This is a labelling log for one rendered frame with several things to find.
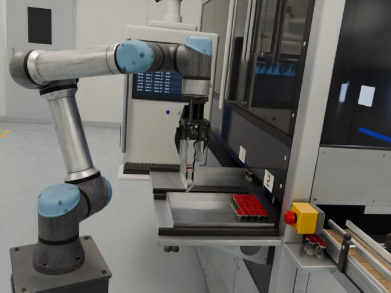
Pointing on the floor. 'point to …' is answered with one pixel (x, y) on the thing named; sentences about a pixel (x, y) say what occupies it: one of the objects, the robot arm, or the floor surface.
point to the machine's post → (307, 131)
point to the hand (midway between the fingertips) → (189, 165)
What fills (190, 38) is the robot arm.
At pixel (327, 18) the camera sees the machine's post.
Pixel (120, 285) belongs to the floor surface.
